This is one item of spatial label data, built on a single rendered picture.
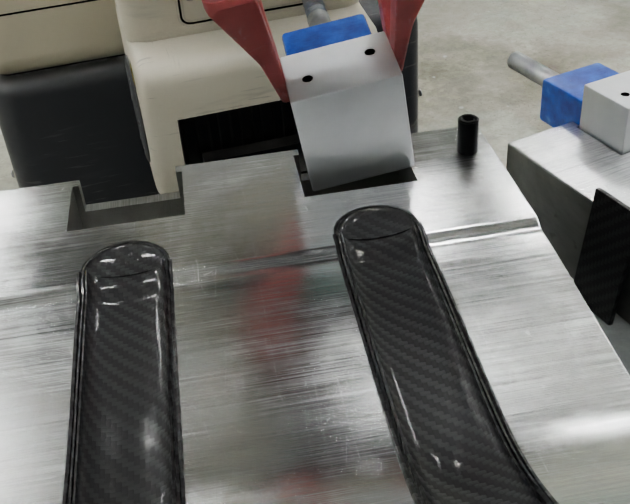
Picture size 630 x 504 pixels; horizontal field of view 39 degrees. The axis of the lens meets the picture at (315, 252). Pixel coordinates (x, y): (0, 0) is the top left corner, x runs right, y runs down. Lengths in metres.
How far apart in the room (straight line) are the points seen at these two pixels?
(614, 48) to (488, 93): 0.46
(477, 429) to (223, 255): 0.13
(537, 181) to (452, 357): 0.19
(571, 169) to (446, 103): 1.95
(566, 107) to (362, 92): 0.19
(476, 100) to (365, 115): 2.06
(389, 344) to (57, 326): 0.13
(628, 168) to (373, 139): 0.16
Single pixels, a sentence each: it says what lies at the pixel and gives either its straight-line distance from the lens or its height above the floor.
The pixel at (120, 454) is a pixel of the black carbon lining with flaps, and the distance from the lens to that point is 0.32.
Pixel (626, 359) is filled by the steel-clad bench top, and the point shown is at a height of 0.80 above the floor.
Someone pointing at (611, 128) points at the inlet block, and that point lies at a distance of 0.52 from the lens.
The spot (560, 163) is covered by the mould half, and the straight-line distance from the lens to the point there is 0.50.
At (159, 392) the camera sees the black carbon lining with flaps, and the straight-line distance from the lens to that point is 0.33.
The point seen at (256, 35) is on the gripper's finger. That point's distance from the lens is 0.37.
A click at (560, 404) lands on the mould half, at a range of 0.32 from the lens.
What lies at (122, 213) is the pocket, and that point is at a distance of 0.45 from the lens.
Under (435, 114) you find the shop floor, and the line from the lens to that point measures 2.39.
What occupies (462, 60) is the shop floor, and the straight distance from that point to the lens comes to 2.68.
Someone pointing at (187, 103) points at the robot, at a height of 0.76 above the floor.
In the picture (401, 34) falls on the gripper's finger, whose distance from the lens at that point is 0.39.
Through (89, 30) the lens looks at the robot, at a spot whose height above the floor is 0.73.
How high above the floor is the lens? 1.11
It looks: 36 degrees down
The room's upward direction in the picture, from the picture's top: 5 degrees counter-clockwise
